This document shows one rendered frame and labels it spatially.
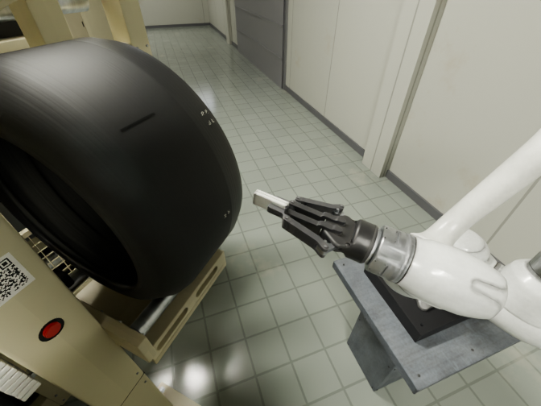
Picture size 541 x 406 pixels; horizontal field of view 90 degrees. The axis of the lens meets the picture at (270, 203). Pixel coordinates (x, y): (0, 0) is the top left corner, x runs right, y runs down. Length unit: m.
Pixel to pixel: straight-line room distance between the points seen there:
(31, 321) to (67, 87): 0.42
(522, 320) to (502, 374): 1.06
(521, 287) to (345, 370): 1.01
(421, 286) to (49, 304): 0.67
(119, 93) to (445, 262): 0.58
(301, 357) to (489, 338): 0.88
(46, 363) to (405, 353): 0.96
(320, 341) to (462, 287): 1.30
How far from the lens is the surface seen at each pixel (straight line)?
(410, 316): 1.10
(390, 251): 0.49
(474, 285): 0.53
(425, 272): 0.50
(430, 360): 1.12
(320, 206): 0.54
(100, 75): 0.56
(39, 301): 0.67
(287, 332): 1.74
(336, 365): 1.71
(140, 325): 0.81
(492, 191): 0.69
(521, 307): 0.99
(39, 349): 0.74
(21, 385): 0.78
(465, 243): 0.98
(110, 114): 0.50
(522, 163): 0.69
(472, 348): 1.21
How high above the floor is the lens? 1.60
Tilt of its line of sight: 41 degrees down
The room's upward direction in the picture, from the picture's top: straight up
